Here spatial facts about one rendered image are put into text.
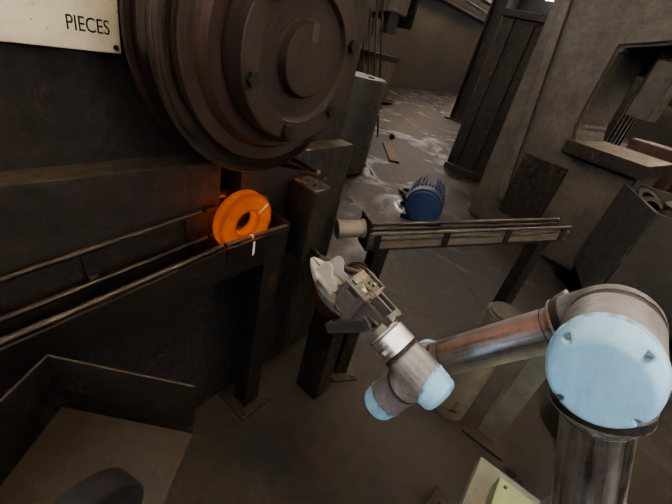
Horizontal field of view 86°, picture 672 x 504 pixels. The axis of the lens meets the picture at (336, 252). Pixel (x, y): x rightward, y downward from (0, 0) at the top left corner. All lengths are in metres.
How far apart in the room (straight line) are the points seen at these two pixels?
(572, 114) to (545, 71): 0.38
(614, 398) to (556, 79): 2.91
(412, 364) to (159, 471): 0.42
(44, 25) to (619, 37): 3.03
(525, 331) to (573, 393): 0.19
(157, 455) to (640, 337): 0.64
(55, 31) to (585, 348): 0.82
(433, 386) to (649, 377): 0.31
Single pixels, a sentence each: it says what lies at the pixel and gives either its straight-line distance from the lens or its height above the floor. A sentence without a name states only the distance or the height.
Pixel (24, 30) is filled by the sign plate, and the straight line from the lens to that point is 0.72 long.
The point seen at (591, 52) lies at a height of 1.42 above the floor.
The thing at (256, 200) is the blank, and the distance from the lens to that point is 0.88.
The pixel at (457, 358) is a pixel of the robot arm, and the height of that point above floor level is 0.68.
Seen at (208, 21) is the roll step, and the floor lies 1.14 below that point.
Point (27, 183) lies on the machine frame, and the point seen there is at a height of 0.87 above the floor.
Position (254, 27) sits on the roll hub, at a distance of 0.62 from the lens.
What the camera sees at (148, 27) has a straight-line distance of 0.63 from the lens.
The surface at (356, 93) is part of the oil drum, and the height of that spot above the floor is 0.75.
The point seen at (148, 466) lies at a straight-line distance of 0.64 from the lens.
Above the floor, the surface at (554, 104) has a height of 1.06.
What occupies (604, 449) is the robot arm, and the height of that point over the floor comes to 0.81.
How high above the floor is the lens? 1.17
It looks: 31 degrees down
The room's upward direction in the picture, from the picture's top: 14 degrees clockwise
